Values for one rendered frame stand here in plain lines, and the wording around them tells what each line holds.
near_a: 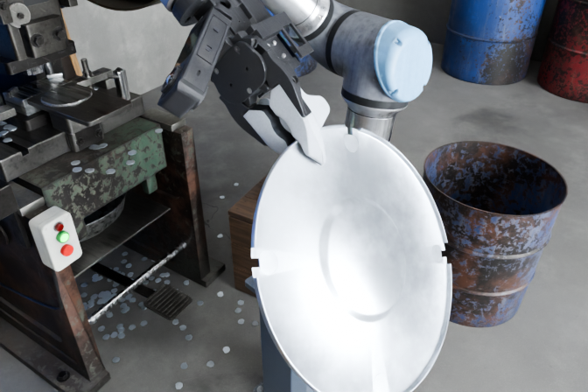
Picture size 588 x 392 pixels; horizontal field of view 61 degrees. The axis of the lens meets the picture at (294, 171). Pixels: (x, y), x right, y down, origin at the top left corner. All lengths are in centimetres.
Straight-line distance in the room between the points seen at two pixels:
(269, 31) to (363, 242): 24
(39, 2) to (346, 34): 83
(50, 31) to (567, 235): 199
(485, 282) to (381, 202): 111
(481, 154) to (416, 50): 107
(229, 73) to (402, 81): 37
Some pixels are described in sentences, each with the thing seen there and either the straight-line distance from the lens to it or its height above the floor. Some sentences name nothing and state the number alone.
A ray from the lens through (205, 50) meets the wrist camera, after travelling 47.
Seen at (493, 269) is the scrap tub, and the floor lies 27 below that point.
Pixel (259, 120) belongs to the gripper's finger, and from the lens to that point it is 51.
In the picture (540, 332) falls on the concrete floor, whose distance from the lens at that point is 188.
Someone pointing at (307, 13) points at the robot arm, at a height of 110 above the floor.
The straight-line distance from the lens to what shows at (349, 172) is 55.
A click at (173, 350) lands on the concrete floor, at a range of 170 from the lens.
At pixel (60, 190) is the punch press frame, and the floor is 61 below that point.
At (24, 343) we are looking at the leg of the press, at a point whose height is 3.
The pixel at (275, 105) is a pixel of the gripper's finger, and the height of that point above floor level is 111.
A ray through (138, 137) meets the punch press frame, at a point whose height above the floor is 64.
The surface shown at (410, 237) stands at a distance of 60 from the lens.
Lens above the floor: 132
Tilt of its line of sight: 33 degrees down
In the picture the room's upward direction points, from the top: straight up
